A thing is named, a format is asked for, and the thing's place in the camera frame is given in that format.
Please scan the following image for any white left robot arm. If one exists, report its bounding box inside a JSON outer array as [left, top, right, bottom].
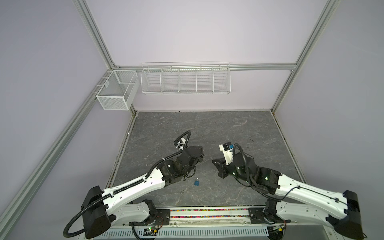
[[81, 146, 204, 239]]

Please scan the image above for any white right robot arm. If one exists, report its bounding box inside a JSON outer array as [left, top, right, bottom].
[[212, 153, 366, 240]]

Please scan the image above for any blue padlock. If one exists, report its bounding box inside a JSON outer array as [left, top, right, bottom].
[[194, 178, 200, 187]]

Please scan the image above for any white mesh box basket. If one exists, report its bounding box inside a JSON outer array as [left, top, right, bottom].
[[96, 70, 140, 111]]

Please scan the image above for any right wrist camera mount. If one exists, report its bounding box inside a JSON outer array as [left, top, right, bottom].
[[219, 142, 234, 166]]

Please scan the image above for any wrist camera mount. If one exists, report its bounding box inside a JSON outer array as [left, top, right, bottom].
[[174, 138, 186, 151], [219, 142, 234, 166]]

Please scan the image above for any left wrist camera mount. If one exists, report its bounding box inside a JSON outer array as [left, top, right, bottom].
[[174, 138, 186, 151]]

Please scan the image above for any black corrugated right cable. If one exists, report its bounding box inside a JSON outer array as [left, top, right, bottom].
[[231, 143, 271, 196]]

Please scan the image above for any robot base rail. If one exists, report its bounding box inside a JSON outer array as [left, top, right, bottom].
[[97, 206, 287, 240]]

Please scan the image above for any white wire shelf basket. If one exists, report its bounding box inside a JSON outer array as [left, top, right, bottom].
[[141, 62, 232, 94]]

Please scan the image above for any aluminium enclosure frame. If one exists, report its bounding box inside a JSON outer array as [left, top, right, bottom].
[[1, 1, 340, 240]]

